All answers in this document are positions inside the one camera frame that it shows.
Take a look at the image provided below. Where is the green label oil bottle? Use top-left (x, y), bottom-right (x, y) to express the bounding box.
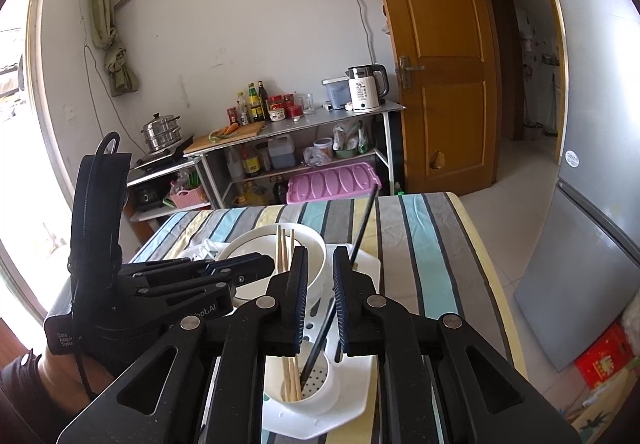
top-left (247, 83), bottom-right (265, 122)

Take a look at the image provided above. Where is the metal kitchen shelf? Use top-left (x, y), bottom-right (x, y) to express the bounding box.
top-left (127, 101), bottom-right (402, 223)

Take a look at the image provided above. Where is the wooden chopstick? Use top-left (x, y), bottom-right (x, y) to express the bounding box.
top-left (276, 223), bottom-right (282, 274)
top-left (281, 226), bottom-right (288, 273)
top-left (288, 357), bottom-right (302, 402)
top-left (282, 357), bottom-right (297, 402)

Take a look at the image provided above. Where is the white electric kettle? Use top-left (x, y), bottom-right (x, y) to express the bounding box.
top-left (346, 63), bottom-right (390, 112)

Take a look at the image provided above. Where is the steel steamer pot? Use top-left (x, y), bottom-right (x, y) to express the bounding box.
top-left (141, 113), bottom-right (181, 152)

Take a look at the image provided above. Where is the green curtain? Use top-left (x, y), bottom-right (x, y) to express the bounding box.
top-left (89, 0), bottom-right (139, 97)

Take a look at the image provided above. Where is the grey plastic container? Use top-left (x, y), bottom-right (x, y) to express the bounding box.
top-left (321, 75), bottom-right (352, 110)

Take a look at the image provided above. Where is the pink lidded storage box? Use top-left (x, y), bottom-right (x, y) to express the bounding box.
top-left (286, 162), bottom-right (381, 205)

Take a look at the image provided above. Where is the wooden cutting board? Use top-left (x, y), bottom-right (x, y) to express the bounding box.
top-left (184, 121), bottom-right (266, 156)

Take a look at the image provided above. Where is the dark soy sauce bottle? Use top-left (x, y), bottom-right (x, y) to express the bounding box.
top-left (257, 81), bottom-right (270, 121)

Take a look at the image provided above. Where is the induction cooker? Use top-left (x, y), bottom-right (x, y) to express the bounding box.
top-left (131, 135), bottom-right (194, 173)

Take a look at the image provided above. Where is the striped tablecloth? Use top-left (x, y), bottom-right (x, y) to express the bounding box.
top-left (134, 193), bottom-right (526, 372)

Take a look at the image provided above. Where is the black chopstick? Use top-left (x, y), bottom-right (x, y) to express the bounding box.
top-left (299, 301), bottom-right (336, 388)
top-left (333, 186), bottom-right (380, 356)

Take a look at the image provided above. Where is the white plastic dish rack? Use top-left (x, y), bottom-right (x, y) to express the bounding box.
top-left (184, 238), bottom-right (384, 441)

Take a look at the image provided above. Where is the wooden door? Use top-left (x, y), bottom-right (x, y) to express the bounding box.
top-left (383, 0), bottom-right (499, 196)

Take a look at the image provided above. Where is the large white ceramic bowl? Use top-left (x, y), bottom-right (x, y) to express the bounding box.
top-left (218, 223), bottom-right (328, 307)

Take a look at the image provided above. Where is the white utensil holder cup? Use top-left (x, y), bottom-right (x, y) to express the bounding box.
top-left (265, 346), bottom-right (340, 416)

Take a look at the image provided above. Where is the person's left hand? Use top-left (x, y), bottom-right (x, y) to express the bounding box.
top-left (38, 350), bottom-right (114, 416)

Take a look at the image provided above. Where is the silver refrigerator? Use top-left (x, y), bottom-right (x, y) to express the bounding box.
top-left (514, 0), bottom-right (639, 370)

